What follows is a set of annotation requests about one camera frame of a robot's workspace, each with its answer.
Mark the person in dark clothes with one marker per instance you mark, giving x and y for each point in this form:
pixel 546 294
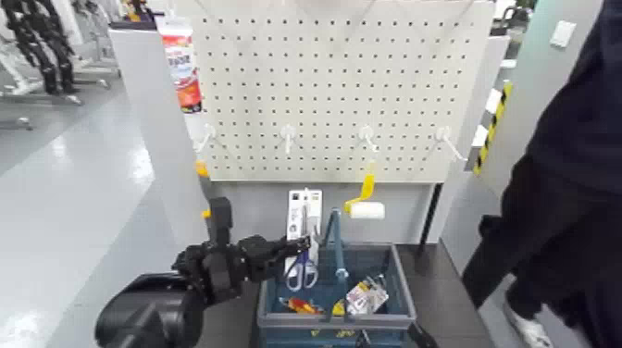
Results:
pixel 573 170

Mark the yellow black machine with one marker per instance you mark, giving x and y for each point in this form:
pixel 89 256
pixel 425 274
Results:
pixel 136 9

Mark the beige perforated pegboard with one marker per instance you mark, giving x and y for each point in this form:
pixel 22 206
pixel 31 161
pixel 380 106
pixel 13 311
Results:
pixel 389 97

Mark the white blister pack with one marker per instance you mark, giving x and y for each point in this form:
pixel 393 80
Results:
pixel 364 299

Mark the black humanoid robot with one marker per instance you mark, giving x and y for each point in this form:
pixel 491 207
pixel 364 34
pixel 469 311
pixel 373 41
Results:
pixel 51 58

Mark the black pegboard stand leg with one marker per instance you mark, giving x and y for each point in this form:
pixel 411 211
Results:
pixel 431 214

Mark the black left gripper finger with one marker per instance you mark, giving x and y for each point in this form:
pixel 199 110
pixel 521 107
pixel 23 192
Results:
pixel 294 245

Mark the small yellow item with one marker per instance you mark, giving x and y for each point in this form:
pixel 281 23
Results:
pixel 338 309

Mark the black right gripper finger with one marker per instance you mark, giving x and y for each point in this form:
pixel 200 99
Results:
pixel 422 337
pixel 363 340

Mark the white wall switch plate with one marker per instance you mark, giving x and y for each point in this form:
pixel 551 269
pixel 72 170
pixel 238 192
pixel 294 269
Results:
pixel 563 34

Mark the wide white partition panel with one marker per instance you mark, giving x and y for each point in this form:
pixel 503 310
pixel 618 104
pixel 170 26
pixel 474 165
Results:
pixel 146 121

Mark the white pegboard hook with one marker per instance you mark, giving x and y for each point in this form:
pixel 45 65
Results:
pixel 288 132
pixel 209 132
pixel 366 133
pixel 443 133

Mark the white zip tie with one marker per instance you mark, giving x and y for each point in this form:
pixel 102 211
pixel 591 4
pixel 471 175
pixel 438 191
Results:
pixel 341 275

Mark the black chair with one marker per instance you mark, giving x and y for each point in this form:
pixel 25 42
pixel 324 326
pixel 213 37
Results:
pixel 508 19

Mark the narrow white partition panel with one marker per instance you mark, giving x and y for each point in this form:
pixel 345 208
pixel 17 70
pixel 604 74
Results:
pixel 478 73

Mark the blue scissors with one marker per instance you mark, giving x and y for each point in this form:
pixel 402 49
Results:
pixel 295 209

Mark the white sneaker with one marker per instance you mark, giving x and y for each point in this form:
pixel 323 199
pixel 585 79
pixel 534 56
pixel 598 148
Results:
pixel 529 333

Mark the blue plastic crate grey rim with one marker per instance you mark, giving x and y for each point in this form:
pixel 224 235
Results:
pixel 311 320

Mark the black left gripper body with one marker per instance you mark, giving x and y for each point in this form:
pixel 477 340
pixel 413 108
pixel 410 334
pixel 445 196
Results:
pixel 218 272

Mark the red white sealant tube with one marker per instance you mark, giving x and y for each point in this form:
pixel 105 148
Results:
pixel 182 68

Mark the red yellow package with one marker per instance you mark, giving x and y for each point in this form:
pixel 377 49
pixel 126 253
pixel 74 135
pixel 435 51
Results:
pixel 301 306

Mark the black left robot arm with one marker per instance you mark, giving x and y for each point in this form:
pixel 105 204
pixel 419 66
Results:
pixel 146 316

